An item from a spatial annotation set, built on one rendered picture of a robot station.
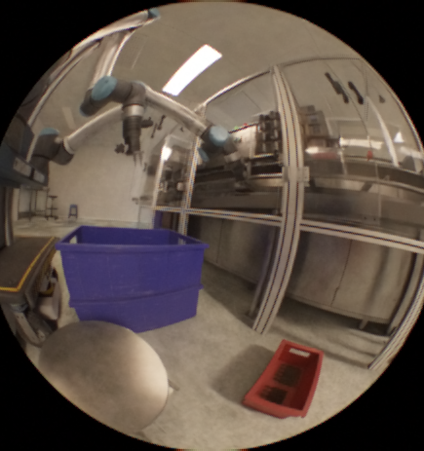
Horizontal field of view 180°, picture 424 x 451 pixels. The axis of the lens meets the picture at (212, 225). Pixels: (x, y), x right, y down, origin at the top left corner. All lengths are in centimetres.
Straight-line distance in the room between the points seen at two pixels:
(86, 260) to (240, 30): 236
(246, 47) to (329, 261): 237
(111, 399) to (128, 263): 40
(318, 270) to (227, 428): 86
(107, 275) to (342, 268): 109
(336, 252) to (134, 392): 96
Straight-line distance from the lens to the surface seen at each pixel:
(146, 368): 34
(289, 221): 58
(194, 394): 57
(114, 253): 47
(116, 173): 558
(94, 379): 35
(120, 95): 57
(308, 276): 92
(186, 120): 65
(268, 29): 219
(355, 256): 91
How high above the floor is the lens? 55
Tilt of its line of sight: 4 degrees down
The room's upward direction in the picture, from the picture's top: 8 degrees clockwise
